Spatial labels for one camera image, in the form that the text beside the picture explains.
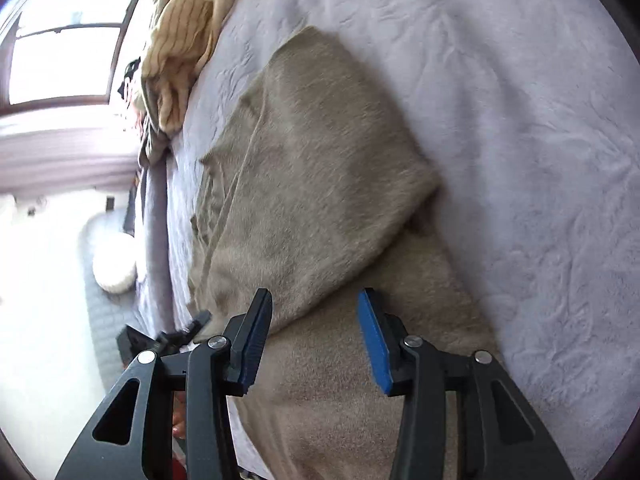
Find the yellow striped quilt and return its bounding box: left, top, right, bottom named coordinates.
left=140, top=0, right=258, bottom=133

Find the grey quilted mat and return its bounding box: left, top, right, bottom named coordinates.
left=77, top=210, right=146, bottom=396

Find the dark item on windowsill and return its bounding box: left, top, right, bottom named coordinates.
left=117, top=57, right=142, bottom=101

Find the pale lavender embossed blanket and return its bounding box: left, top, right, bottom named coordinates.
left=135, top=0, right=636, bottom=480

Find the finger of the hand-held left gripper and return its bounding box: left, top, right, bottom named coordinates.
left=159, top=310, right=212, bottom=356

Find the beige fleece garment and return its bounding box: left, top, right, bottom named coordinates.
left=187, top=26, right=506, bottom=480

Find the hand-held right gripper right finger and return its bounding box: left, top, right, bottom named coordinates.
left=356, top=287, right=576, bottom=480

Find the white round cushion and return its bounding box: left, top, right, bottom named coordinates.
left=90, top=220, right=138, bottom=293

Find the person's left hand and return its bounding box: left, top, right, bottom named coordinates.
left=171, top=392, right=189, bottom=441

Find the wooden framed window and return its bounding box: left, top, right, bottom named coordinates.
left=0, top=0, right=156, bottom=116

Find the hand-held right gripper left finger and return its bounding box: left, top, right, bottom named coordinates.
left=54, top=288, right=274, bottom=480

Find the olive grey cloth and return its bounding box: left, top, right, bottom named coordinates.
left=138, top=85, right=173, bottom=166

